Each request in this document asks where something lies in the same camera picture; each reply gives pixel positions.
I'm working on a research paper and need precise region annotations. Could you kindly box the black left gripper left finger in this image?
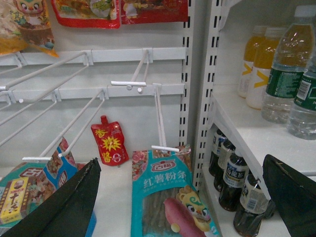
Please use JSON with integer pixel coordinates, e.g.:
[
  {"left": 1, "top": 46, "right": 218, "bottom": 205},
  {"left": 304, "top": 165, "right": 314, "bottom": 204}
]
[{"left": 3, "top": 158, "right": 101, "bottom": 237}]

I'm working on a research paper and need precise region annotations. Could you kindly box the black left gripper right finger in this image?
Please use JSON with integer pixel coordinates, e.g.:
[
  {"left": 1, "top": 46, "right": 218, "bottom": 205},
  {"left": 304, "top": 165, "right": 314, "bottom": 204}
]
[{"left": 263, "top": 154, "right": 316, "bottom": 237}]

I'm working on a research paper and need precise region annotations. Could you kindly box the dark oolong tea bottle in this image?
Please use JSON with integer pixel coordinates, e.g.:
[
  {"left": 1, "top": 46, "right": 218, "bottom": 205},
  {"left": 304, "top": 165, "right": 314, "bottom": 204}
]
[
  {"left": 233, "top": 174, "right": 269, "bottom": 237},
  {"left": 219, "top": 150, "right": 249, "bottom": 212}
]

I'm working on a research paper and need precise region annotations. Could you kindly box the barcode label water bottle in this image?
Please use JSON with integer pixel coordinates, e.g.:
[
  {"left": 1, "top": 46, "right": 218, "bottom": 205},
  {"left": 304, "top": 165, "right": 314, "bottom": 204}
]
[{"left": 286, "top": 51, "right": 316, "bottom": 140}]

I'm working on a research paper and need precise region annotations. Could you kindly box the yellow vitamin drink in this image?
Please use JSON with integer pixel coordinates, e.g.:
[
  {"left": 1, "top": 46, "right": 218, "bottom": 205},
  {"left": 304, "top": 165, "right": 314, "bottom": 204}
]
[
  {"left": 246, "top": 27, "right": 286, "bottom": 110},
  {"left": 237, "top": 25, "right": 267, "bottom": 98}
]

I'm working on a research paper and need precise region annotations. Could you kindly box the right rear water bottle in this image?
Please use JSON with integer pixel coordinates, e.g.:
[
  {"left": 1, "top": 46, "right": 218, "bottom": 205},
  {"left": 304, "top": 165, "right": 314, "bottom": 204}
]
[{"left": 261, "top": 4, "right": 316, "bottom": 123}]

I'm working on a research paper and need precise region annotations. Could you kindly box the white slotted shelf upright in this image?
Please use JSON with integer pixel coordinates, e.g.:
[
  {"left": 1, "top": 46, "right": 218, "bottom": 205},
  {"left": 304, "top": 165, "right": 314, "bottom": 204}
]
[{"left": 179, "top": 0, "right": 223, "bottom": 188}]

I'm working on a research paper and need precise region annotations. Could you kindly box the dark oolong tea bottle front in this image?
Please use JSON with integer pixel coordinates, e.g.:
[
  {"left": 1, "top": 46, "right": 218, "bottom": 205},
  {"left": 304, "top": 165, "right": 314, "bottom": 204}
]
[{"left": 233, "top": 174, "right": 269, "bottom": 237}]

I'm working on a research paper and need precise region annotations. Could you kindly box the red sauce pouch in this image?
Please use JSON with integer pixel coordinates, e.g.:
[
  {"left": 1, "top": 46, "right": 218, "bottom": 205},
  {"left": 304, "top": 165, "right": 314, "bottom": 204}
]
[{"left": 91, "top": 115, "right": 129, "bottom": 166}]

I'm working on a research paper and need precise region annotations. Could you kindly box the teal sweet potato noodle bag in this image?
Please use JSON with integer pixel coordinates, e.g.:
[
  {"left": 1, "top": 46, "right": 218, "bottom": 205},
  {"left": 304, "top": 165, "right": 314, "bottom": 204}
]
[{"left": 130, "top": 145, "right": 220, "bottom": 237}]

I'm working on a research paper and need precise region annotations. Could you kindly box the white peg hook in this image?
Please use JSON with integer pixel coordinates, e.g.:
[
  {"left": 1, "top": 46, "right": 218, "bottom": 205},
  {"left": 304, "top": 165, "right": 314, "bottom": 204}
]
[{"left": 152, "top": 83, "right": 180, "bottom": 153}]

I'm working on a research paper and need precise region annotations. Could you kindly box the yellow vitamin drink far left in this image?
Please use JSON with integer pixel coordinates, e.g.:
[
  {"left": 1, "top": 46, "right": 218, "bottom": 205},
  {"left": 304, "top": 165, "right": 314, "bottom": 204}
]
[{"left": 237, "top": 25, "right": 267, "bottom": 98}]

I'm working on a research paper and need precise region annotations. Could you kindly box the yellow cartoon snack bag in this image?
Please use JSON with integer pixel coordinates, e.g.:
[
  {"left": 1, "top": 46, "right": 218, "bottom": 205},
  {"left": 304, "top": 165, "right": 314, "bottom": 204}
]
[{"left": 0, "top": 0, "right": 58, "bottom": 57}]

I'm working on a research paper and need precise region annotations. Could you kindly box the red snack bag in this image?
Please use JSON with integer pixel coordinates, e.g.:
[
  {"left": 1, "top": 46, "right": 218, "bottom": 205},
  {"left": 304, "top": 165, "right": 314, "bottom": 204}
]
[{"left": 51, "top": 0, "right": 121, "bottom": 29}]

